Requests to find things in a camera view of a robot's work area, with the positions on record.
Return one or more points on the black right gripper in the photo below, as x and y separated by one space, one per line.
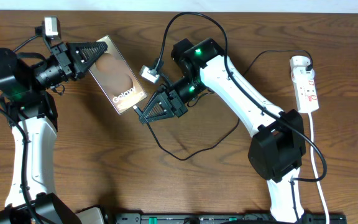
172 104

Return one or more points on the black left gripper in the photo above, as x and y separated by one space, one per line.
64 59

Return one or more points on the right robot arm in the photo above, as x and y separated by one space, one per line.
277 144

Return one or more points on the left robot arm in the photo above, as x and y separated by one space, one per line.
25 79

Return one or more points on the white USB charger adapter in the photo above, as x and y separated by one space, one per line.
301 65

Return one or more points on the white power strip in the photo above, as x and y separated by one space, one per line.
305 90

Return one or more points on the black mounting rail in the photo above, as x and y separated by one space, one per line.
136 218

